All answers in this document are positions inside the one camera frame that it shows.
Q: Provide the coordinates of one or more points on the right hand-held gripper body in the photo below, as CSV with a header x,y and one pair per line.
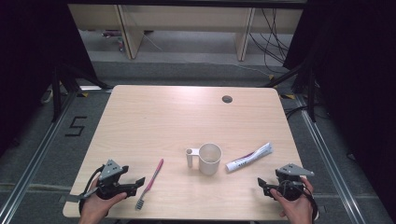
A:
x,y
292,170

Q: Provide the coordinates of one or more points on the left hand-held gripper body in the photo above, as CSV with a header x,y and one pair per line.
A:
x,y
108,170

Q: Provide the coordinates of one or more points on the pink toothbrush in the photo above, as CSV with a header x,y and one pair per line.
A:
x,y
151,182

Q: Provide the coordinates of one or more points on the white toothpaste tube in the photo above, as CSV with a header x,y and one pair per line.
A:
x,y
249,158

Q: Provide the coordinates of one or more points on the white cup with side holder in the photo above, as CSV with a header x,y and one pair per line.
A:
x,y
209,166

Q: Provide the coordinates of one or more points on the person's right hand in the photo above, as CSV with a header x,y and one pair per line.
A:
x,y
299,210

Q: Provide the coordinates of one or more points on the person's left hand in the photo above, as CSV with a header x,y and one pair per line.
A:
x,y
93,208

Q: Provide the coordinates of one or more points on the black metal stand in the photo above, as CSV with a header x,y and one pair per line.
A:
x,y
56,93
311,93

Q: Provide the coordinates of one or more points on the grey round table grommet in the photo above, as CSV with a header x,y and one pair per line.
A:
x,y
227,99

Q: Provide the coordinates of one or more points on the white power strip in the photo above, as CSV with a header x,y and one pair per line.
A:
x,y
47,96

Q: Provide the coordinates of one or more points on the black curtain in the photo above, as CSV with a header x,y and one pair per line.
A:
x,y
358,77
28,62

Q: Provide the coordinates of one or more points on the aluminium floor rail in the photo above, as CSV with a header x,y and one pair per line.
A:
x,y
327,155
34,158

